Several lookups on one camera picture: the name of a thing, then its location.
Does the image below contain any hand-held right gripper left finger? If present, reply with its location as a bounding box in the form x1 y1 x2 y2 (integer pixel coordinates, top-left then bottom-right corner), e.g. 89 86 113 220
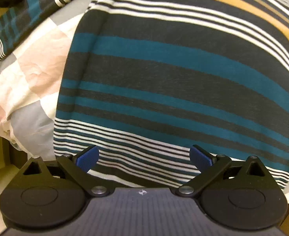
23 146 110 197

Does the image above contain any pastel diamond patchwork quilt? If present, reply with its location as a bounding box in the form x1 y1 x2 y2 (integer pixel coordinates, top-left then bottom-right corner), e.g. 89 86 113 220
0 2 289 203

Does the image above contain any striped teal knit sweater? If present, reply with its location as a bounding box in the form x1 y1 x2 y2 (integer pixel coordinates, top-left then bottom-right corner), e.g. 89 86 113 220
0 0 289 197

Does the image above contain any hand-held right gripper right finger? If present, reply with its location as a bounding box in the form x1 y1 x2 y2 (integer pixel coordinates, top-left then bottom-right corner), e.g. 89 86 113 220
177 145 270 197

